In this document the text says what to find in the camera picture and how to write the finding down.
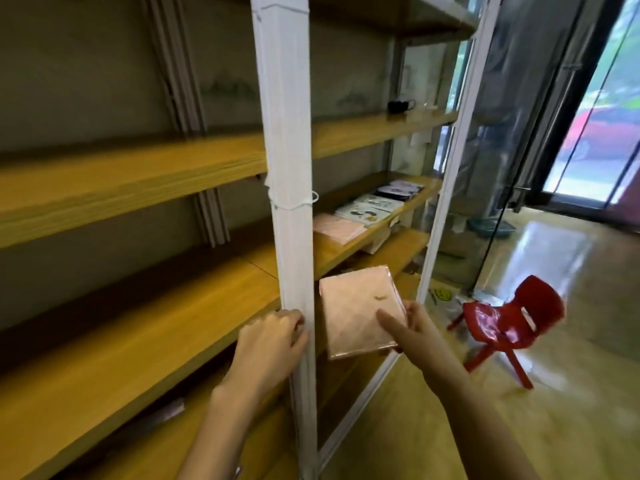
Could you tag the pink quilted cloth packet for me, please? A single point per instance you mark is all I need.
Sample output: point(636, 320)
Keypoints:
point(357, 312)

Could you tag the white metal rails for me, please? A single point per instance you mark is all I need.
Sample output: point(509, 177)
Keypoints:
point(185, 94)

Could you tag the yellow smiley sticker bag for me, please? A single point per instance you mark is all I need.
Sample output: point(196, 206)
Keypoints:
point(441, 294)

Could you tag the wooden shelving unit white frame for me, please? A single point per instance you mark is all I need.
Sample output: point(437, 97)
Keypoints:
point(150, 304)

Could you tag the red car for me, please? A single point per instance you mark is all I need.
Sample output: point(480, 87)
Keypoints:
point(602, 132)

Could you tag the person's right hand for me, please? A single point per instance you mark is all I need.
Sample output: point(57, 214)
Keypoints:
point(425, 344)

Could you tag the white patterned packet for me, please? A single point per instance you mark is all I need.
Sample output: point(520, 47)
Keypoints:
point(367, 209)

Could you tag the person's left fingers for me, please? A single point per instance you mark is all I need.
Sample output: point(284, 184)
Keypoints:
point(294, 322)

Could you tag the person's left hand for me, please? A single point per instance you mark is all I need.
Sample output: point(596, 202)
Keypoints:
point(265, 352)

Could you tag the person's right forearm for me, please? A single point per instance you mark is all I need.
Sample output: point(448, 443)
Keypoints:
point(480, 424)

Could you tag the stack of pink cloth packets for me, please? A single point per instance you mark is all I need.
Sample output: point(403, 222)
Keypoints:
point(339, 227)

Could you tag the person's left forearm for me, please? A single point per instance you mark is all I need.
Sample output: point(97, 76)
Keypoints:
point(227, 434)

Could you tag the white elastic band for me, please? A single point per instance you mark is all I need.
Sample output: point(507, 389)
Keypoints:
point(295, 203)

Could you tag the clear plastic packet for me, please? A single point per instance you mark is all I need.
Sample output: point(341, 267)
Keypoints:
point(160, 414)

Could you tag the dark patterned packet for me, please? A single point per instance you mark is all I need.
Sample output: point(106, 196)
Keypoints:
point(400, 189)

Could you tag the red plastic chair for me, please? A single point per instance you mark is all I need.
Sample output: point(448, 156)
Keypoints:
point(510, 324)

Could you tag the green plastic basin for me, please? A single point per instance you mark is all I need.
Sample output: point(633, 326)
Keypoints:
point(492, 227)

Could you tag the white small box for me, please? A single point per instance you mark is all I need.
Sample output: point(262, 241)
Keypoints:
point(375, 242)

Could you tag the person's right thumb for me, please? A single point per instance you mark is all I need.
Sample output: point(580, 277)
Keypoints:
point(392, 325)

